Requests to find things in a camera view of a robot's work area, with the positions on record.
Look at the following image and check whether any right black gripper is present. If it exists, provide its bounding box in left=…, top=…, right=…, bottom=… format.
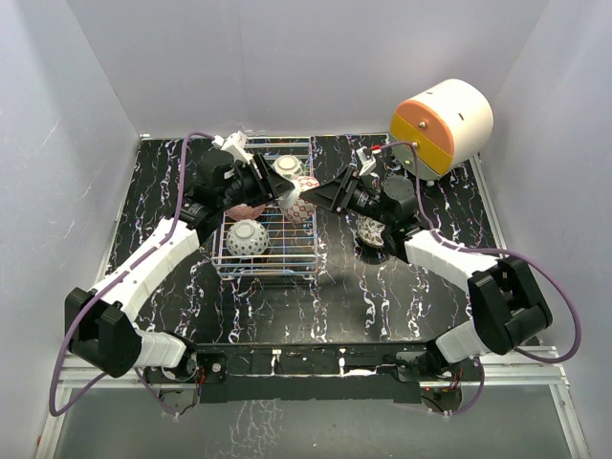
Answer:
left=299, top=166, right=393, bottom=228

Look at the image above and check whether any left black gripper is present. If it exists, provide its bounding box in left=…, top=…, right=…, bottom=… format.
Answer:
left=218, top=154, right=294, bottom=211

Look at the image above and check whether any red lattice white bowl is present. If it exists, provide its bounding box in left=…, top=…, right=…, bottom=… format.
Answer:
left=277, top=176, right=319, bottom=224

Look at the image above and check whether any brown leaf pattern bowl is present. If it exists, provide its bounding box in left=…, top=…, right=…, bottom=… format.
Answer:
left=357, top=215, right=385, bottom=249

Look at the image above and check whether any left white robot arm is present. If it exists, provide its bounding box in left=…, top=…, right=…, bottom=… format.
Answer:
left=65, top=152, right=295, bottom=382

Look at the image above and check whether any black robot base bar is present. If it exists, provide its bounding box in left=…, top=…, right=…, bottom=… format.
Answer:
left=144, top=342, right=480, bottom=404

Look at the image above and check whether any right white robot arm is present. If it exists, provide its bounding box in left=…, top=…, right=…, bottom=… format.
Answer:
left=300, top=166, right=553, bottom=380

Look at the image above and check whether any green spotted white bowl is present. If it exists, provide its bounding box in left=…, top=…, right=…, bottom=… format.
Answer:
left=273, top=155, right=306, bottom=180

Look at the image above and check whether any pink patterned bowl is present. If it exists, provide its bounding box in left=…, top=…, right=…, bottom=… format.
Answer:
left=226, top=204, right=266, bottom=221

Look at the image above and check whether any black dotted white bowl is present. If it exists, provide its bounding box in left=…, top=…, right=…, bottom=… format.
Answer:
left=226, top=219, right=270, bottom=257

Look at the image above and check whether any round pastel drawer cabinet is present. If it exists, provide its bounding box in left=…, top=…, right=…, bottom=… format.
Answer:
left=389, top=78, right=493, bottom=182

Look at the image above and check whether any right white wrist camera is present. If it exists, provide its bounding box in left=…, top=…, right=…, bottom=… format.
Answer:
left=356, top=146, right=377, bottom=177

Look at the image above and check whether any white wire dish rack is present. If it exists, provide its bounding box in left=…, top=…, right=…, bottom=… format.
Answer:
left=210, top=137, right=317, bottom=280

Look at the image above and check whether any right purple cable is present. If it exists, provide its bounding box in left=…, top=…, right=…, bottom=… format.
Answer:
left=372, top=142, right=582, bottom=416

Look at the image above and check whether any purple cable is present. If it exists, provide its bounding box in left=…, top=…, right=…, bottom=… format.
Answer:
left=47, top=131, right=216, bottom=417
left=372, top=142, right=582, bottom=416

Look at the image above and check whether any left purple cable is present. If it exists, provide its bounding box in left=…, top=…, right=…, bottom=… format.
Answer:
left=47, top=131, right=216, bottom=417

